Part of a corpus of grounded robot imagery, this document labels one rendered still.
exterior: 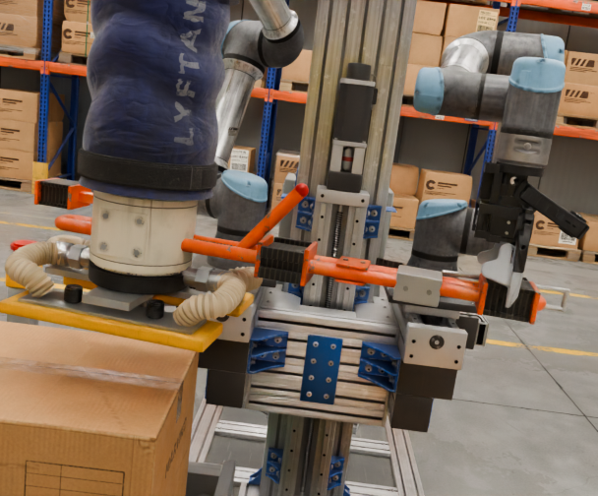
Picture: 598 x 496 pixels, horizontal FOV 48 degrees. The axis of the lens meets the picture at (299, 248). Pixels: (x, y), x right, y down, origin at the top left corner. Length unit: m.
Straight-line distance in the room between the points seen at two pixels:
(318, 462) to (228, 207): 0.77
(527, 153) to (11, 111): 8.36
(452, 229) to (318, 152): 0.42
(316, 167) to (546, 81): 0.90
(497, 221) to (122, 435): 0.64
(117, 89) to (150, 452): 0.54
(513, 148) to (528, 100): 0.07
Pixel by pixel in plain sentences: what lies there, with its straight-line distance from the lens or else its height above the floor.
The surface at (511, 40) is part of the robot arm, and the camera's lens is 1.51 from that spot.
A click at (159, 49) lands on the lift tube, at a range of 1.04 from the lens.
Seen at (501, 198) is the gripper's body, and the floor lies 1.35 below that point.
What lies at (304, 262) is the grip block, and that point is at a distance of 1.05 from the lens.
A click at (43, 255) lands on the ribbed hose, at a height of 1.15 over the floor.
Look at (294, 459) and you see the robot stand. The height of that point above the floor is 0.49.
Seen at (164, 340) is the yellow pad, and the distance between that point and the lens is 1.04.
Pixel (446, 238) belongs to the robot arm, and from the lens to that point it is 1.66.
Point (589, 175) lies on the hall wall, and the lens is 10.29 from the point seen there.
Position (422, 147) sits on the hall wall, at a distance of 9.67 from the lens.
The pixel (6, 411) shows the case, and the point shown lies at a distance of 1.13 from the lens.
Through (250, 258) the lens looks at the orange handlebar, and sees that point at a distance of 1.08.
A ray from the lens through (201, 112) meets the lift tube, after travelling 1.08.
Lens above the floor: 1.45
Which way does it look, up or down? 12 degrees down
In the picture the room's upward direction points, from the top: 7 degrees clockwise
